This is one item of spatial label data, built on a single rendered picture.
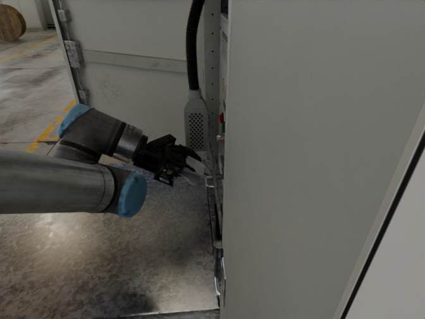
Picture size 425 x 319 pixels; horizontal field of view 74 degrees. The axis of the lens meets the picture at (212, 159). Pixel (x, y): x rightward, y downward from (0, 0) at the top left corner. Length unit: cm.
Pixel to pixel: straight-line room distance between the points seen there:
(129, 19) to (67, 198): 76
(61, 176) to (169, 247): 44
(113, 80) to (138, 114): 16
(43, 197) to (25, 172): 4
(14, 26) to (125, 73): 914
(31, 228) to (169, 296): 49
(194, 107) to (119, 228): 42
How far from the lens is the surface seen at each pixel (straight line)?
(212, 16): 90
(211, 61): 92
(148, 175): 107
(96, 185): 51
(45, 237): 96
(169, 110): 111
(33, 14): 1192
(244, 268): 17
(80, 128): 68
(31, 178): 43
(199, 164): 75
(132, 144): 68
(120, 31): 114
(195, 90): 83
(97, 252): 86
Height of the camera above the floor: 147
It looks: 32 degrees down
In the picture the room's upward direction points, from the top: straight up
